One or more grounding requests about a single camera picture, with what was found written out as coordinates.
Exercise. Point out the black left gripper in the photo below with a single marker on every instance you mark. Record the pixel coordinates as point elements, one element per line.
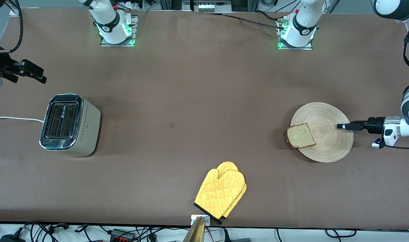
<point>375,124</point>

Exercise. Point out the round wooden plate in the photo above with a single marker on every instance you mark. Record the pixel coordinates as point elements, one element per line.
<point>325,141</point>

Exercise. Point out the brown bread slice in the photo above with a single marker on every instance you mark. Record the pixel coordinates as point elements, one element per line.
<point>301,136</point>

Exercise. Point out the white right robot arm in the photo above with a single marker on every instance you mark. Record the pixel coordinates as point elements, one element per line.
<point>110,20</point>

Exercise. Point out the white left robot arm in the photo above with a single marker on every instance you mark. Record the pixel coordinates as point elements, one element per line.
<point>303,23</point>

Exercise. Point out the silver two-slot toaster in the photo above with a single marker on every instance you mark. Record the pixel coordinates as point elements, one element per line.
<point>86,131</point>

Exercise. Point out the yellow quilted oven mitt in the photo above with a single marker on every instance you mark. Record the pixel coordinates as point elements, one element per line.
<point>228,165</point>
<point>217,195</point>

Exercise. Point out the black power adapter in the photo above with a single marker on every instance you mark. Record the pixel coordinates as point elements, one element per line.
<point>11,239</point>

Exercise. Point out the black red connector box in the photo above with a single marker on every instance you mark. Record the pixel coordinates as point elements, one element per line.
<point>118,233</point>

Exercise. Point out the white power strip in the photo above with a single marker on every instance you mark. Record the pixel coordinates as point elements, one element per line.
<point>207,6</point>

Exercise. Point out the aluminium table corner bracket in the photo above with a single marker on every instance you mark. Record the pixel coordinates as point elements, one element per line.
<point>13,12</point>
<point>399,21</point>

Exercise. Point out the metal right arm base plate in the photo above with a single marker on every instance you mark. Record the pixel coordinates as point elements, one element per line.
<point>105,44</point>

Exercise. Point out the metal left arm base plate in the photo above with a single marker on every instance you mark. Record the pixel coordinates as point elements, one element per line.
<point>308,48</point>

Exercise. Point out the small metal mount bracket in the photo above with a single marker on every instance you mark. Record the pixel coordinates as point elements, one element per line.
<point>208,220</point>

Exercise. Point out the brass coloured camera pole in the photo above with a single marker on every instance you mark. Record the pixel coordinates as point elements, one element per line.
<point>196,233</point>

